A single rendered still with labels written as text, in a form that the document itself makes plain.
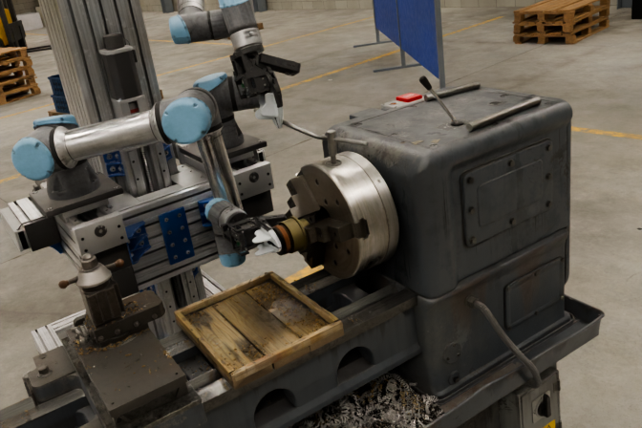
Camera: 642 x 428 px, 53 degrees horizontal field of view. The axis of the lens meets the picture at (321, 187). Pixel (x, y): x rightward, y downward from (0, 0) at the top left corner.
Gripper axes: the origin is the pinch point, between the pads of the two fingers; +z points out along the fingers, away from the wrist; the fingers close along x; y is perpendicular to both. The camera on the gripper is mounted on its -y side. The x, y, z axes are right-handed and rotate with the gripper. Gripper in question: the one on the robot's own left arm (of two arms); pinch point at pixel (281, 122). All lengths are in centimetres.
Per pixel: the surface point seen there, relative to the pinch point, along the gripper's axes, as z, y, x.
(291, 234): 27.4, 8.7, 4.3
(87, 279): 21, 56, -3
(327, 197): 21.5, -2.8, 6.4
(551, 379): 98, -60, 2
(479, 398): 86, -26, 10
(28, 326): 52, 63, -244
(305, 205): 22.2, 0.8, 0.3
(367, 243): 34.7, -5.2, 14.4
